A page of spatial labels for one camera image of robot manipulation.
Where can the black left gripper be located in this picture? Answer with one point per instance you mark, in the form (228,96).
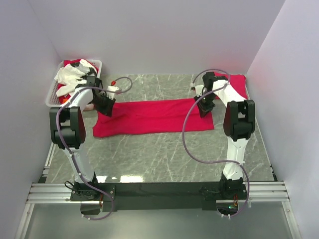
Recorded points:
(108,109)

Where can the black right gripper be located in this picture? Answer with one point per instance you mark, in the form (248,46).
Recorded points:
(204,109)

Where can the red t-shirt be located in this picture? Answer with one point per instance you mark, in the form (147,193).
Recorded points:
(143,117)
(236,83)
(71,62)

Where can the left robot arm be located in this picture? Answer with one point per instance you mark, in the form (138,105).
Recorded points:
(68,131)

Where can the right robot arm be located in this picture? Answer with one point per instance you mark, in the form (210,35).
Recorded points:
(238,125)

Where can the red t-shirt in basket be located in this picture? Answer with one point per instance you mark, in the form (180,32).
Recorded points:
(71,62)

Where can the folded red t-shirt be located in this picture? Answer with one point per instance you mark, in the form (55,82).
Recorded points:
(236,83)

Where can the white plastic laundry basket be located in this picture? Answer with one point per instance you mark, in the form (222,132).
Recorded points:
(52,100)

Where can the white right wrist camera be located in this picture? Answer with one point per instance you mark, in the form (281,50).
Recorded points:
(198,90)

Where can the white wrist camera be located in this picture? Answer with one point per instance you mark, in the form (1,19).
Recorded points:
(198,90)
(111,91)

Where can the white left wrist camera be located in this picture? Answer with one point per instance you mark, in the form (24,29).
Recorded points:
(111,91)

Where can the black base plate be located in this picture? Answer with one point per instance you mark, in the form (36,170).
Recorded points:
(159,196)

